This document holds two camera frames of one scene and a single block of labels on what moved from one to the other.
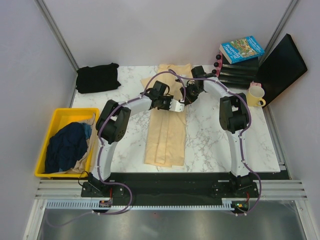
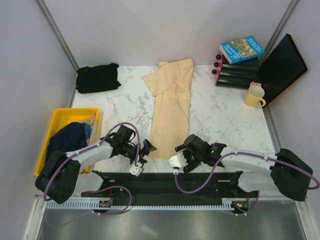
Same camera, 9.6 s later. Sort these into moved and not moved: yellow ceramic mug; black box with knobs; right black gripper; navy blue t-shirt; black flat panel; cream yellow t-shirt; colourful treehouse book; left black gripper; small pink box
Moved: cream yellow t-shirt; left black gripper; right black gripper
Not moved: small pink box; black box with knobs; yellow ceramic mug; navy blue t-shirt; colourful treehouse book; black flat panel
